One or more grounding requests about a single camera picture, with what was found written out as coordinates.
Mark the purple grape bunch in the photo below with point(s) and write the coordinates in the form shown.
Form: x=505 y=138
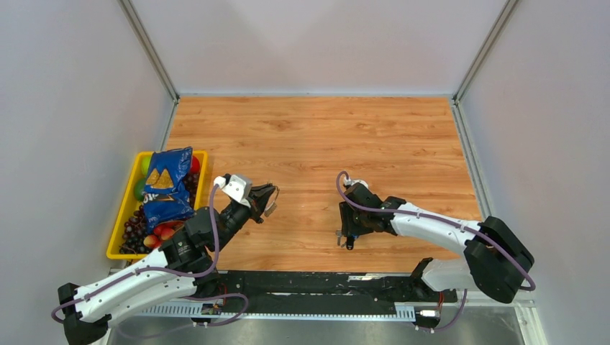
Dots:
x=136 y=229

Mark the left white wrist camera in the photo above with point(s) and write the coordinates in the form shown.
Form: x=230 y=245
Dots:
x=235 y=186

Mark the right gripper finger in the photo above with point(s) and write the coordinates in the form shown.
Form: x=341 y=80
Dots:
x=347 y=220
x=360 y=228

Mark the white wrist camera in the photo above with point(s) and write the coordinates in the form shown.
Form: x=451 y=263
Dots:
x=235 y=186
x=348 y=182

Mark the red apple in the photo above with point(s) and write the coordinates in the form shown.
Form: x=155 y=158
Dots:
x=195 y=165

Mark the yellow plastic tray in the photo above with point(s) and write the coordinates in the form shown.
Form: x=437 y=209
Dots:
x=130 y=204

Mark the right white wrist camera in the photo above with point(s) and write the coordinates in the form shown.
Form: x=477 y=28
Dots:
x=348 y=182

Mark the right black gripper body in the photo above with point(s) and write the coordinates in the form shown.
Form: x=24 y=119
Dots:
x=360 y=215

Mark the lime green fruit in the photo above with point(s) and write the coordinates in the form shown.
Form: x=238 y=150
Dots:
x=144 y=164

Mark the green apple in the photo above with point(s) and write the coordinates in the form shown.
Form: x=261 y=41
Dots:
x=139 y=190

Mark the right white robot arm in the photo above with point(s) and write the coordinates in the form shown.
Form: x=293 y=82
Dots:
x=490 y=259

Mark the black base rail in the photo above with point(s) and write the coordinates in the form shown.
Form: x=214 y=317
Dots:
x=319 y=293

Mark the blue capped key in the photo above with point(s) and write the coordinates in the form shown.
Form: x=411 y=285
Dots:
x=339 y=237

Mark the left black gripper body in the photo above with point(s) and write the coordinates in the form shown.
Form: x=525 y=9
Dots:
x=237 y=217

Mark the blue chips bag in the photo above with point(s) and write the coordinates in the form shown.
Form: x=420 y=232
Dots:
x=166 y=197

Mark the silver wire keyring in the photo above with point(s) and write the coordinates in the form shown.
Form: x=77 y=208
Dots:
x=272 y=204

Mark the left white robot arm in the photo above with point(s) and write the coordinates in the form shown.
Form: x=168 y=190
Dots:
x=185 y=266

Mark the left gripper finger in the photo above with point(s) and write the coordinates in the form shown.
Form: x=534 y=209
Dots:
x=260 y=194
x=260 y=218

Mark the red peach fruits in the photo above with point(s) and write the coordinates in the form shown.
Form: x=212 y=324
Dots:
x=161 y=233

